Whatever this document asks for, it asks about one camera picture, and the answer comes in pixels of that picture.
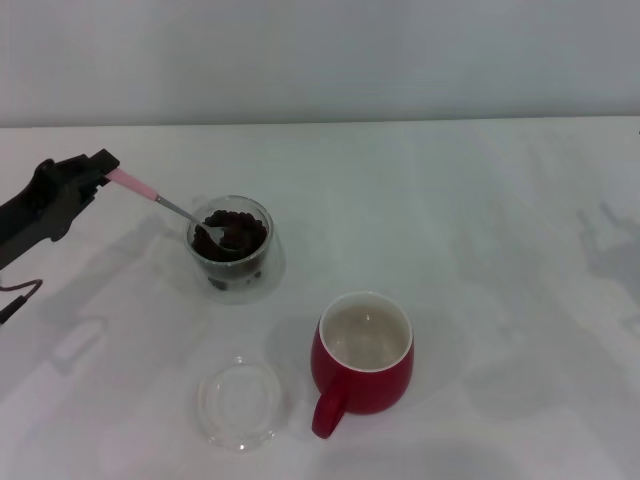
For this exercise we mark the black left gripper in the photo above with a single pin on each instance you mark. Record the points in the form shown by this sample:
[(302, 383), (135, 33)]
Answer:
[(40, 210)]

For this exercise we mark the double-walled glass cup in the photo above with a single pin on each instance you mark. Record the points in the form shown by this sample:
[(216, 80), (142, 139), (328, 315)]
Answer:
[(235, 287)]

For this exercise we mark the red mug white inside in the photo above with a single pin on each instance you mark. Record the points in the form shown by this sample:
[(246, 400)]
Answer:
[(375, 390)]

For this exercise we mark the dark coffee beans pile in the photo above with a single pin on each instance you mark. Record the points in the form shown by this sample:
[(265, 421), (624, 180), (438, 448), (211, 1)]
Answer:
[(247, 235)]

